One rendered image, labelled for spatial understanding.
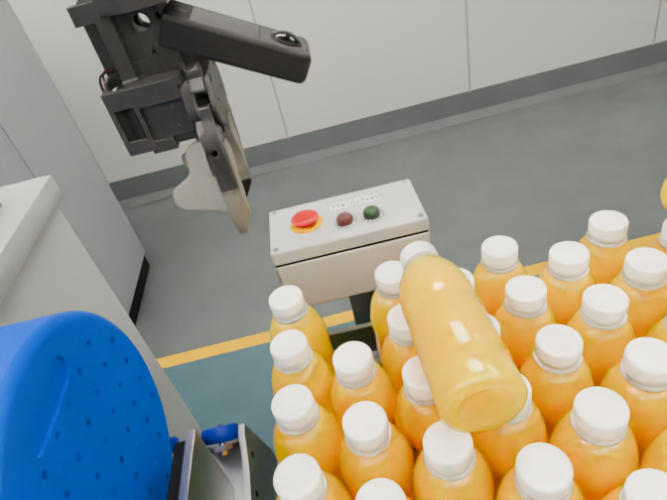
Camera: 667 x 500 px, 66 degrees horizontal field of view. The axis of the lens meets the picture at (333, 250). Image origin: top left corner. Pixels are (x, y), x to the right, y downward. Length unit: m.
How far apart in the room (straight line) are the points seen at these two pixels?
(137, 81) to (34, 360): 0.23
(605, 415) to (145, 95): 0.43
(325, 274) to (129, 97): 0.34
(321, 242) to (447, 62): 2.71
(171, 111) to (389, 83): 2.82
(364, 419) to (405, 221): 0.27
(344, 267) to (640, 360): 0.34
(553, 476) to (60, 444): 0.37
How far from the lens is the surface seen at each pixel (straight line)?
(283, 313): 0.57
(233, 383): 2.02
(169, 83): 0.42
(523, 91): 3.52
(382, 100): 3.24
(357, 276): 0.67
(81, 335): 0.51
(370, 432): 0.45
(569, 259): 0.58
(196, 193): 0.46
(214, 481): 0.60
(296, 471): 0.45
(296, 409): 0.48
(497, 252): 0.59
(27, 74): 2.30
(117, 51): 0.44
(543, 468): 0.43
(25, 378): 0.44
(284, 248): 0.64
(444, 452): 0.43
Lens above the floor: 1.47
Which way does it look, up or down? 37 degrees down
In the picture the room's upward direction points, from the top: 15 degrees counter-clockwise
